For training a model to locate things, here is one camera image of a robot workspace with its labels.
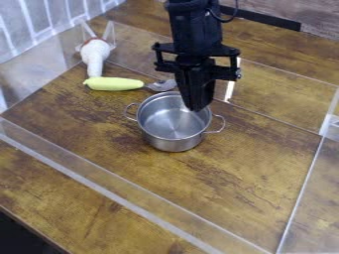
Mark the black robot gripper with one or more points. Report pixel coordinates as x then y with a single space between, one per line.
197 48

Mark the silver steel pot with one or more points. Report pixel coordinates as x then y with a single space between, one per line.
173 128

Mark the white plush mushroom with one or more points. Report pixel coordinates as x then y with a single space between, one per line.
94 51

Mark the green handled spoon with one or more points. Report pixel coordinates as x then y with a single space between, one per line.
121 84

